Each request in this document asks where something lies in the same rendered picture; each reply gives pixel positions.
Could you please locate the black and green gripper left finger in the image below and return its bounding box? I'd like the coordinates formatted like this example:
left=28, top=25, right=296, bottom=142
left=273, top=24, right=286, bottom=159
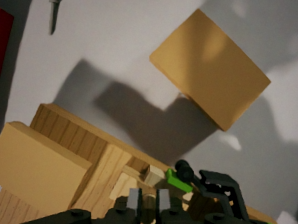
left=21, top=188, right=142, bottom=224

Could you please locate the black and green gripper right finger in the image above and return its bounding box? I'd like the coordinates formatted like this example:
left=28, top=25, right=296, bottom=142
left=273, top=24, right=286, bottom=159
left=155, top=189, right=253, bottom=224

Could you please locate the red open tray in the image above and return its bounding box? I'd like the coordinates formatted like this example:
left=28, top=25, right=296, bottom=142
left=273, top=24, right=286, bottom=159
left=0, top=8, right=14, bottom=75

